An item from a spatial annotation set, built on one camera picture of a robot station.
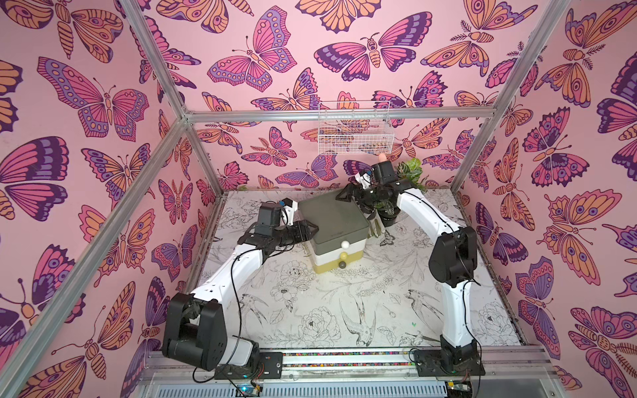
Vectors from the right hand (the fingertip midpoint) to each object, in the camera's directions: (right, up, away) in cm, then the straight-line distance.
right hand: (336, 203), depth 89 cm
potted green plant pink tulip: (+27, +13, +3) cm, 30 cm away
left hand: (-7, -9, -6) cm, 13 cm away
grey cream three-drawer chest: (+2, -9, -9) cm, 13 cm away
